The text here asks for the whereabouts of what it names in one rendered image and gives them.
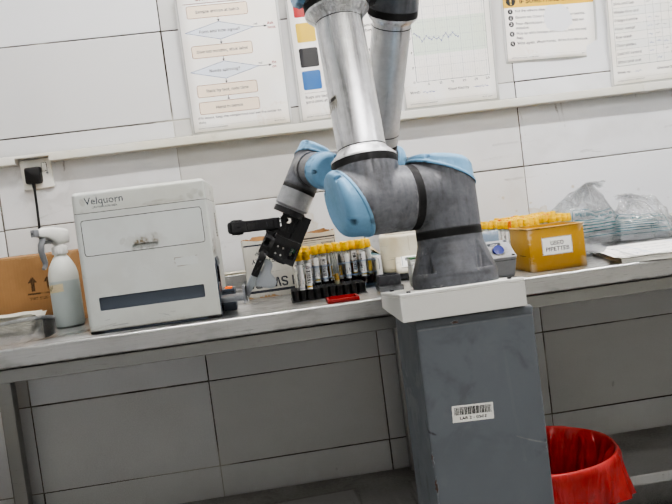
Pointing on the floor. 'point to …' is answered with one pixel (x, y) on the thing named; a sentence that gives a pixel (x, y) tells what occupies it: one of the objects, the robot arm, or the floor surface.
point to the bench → (283, 307)
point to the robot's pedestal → (476, 408)
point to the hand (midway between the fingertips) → (246, 289)
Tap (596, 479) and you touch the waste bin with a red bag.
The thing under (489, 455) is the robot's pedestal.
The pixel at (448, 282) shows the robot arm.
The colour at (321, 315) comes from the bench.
